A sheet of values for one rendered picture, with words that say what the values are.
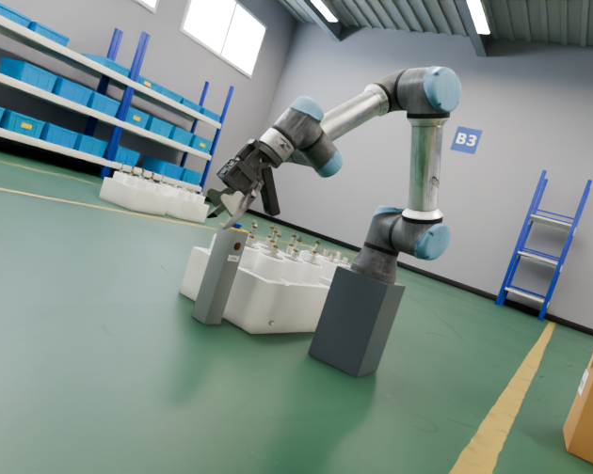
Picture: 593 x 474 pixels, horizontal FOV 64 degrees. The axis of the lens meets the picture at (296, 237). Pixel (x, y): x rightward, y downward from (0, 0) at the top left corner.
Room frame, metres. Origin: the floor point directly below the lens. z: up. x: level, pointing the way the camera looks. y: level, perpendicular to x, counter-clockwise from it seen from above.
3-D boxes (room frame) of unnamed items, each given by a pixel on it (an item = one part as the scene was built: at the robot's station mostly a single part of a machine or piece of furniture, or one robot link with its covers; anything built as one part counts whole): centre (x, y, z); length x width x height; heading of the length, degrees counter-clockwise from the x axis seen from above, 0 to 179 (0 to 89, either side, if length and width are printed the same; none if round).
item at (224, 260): (1.50, 0.19, 0.16); 0.07 x 0.07 x 0.31; 53
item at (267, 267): (1.61, 0.06, 0.16); 0.10 x 0.10 x 0.18
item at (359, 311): (1.53, -0.27, 0.15); 0.18 x 0.18 x 0.30; 60
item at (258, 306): (1.78, 0.08, 0.09); 0.39 x 0.39 x 0.18; 53
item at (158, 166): (7.22, 2.27, 0.36); 0.50 x 0.38 x 0.21; 59
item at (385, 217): (1.52, -0.28, 0.47); 0.13 x 0.12 x 0.14; 37
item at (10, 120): (5.29, 3.39, 0.36); 0.50 x 0.38 x 0.21; 61
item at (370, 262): (1.53, -0.27, 0.35); 0.15 x 0.15 x 0.10
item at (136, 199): (4.01, 1.41, 0.09); 0.39 x 0.39 x 0.18; 67
